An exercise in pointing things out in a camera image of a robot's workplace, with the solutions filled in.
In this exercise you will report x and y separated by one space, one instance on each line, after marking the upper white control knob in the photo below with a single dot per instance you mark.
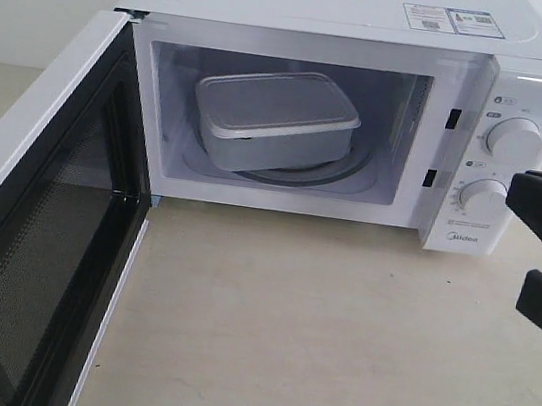
514 141

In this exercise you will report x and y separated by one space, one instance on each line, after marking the white control knob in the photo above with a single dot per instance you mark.
514 141
483 199

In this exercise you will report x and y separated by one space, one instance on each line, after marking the lower white control knob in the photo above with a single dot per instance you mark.
483 199

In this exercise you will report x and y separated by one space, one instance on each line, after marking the white microwave door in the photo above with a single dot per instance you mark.
74 195

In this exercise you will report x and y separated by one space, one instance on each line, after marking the white printed paper label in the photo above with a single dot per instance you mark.
452 21

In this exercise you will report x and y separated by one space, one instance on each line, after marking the white microwave oven body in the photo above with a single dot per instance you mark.
427 99

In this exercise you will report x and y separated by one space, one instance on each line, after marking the white plastic lidded container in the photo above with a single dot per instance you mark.
252 122

